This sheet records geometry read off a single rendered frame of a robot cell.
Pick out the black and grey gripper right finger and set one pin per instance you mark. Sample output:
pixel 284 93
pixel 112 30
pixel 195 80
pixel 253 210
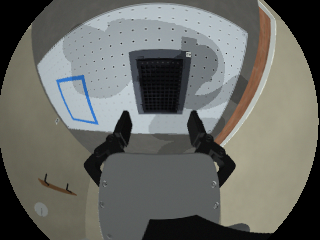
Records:
pixel 205 142

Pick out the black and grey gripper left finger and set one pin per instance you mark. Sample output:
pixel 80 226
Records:
pixel 114 144

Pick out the blue tape outline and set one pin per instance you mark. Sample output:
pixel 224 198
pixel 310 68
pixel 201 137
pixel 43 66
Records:
pixel 86 93

